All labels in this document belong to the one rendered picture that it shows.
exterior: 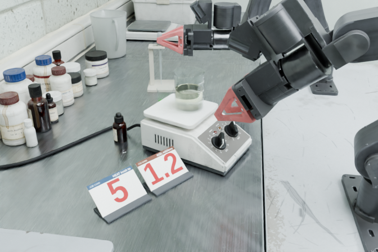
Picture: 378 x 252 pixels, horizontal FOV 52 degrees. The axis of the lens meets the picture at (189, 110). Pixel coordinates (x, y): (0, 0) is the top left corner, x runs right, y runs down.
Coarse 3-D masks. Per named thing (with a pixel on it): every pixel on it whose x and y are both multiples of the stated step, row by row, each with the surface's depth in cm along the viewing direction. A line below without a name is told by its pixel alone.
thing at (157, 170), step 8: (168, 152) 75; (152, 160) 72; (160, 160) 73; (168, 160) 74; (176, 160) 75; (144, 168) 71; (152, 168) 72; (160, 168) 72; (168, 168) 73; (176, 168) 74; (184, 168) 75; (152, 176) 71; (160, 176) 71; (168, 176) 72; (152, 184) 70
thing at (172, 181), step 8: (176, 152) 76; (144, 176) 70; (176, 176) 73; (184, 176) 73; (192, 176) 74; (144, 184) 71; (160, 184) 71; (168, 184) 71; (176, 184) 71; (152, 192) 69; (160, 192) 69
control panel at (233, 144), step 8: (208, 128) 77; (216, 128) 78; (240, 128) 82; (200, 136) 75; (208, 136) 76; (224, 136) 78; (240, 136) 80; (248, 136) 81; (208, 144) 74; (232, 144) 77; (240, 144) 78; (216, 152) 73; (224, 152) 75; (232, 152) 76; (224, 160) 73
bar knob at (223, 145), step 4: (220, 132) 75; (216, 136) 76; (220, 136) 75; (212, 140) 75; (216, 140) 75; (220, 140) 74; (224, 140) 74; (216, 144) 75; (220, 144) 74; (224, 144) 76; (220, 148) 74
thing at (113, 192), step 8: (120, 176) 68; (128, 176) 69; (104, 184) 66; (112, 184) 67; (120, 184) 67; (128, 184) 68; (136, 184) 68; (96, 192) 65; (104, 192) 65; (112, 192) 66; (120, 192) 66; (128, 192) 67; (136, 192) 68; (96, 200) 64; (104, 200) 64; (112, 200) 65; (120, 200) 66; (104, 208) 64
